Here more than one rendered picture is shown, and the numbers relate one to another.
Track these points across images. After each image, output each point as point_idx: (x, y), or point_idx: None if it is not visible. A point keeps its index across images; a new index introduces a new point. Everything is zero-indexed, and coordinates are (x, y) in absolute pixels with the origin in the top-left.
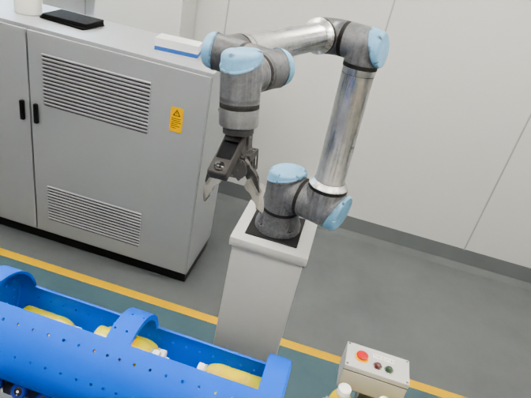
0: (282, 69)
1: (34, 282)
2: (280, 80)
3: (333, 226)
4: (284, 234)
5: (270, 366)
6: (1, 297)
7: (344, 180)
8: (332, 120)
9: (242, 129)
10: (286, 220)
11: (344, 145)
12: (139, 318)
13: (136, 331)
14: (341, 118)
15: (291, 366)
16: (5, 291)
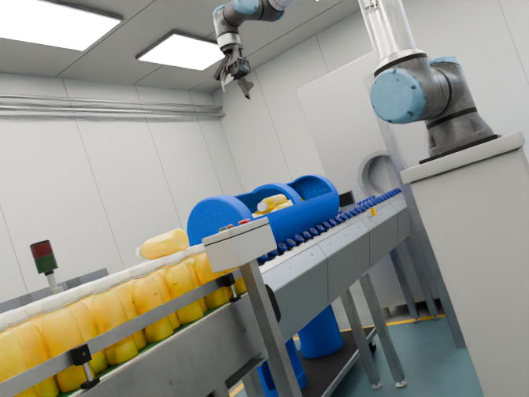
0: (228, 5)
1: (330, 188)
2: (230, 12)
3: (378, 114)
4: (429, 151)
5: (216, 195)
6: (321, 194)
7: (385, 50)
8: None
9: (220, 50)
10: (429, 131)
11: (361, 11)
12: (268, 183)
13: (258, 187)
14: None
15: (216, 198)
16: (324, 192)
